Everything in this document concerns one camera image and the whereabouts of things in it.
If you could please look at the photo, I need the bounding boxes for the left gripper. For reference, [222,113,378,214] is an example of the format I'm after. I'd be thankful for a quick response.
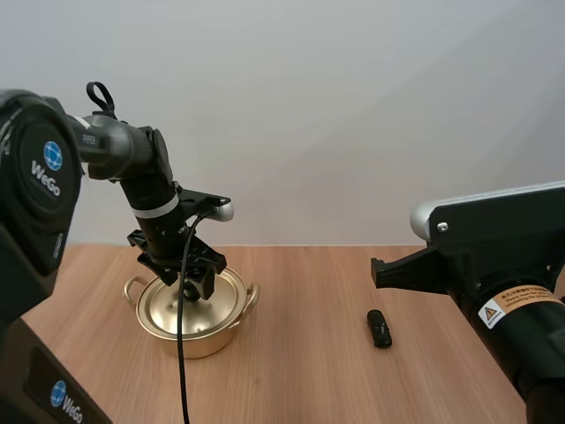
[126,205,229,302]

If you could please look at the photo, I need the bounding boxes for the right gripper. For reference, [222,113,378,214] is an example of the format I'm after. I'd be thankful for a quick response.
[370,246,554,311]

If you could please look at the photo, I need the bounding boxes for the gold lid with black knob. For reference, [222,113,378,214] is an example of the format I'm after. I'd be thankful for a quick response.
[136,269,248,344]

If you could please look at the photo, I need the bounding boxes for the small grey toy car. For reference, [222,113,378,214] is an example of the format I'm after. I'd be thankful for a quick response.
[365,309,395,350]

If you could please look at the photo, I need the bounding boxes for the black cable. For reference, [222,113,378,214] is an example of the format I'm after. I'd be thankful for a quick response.
[86,80,117,119]
[176,210,217,424]

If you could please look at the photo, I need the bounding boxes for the gold pot with two handles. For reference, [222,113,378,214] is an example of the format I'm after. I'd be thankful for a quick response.
[122,264,261,360]

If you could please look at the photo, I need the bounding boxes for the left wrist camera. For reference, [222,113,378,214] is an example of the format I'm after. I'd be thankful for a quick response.
[175,187,236,223]

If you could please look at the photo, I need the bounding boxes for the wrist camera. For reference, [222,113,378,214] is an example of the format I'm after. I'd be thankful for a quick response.
[175,187,236,223]
[409,180,565,267]

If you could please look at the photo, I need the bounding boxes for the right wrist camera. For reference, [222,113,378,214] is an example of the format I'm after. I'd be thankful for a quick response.
[409,180,565,267]

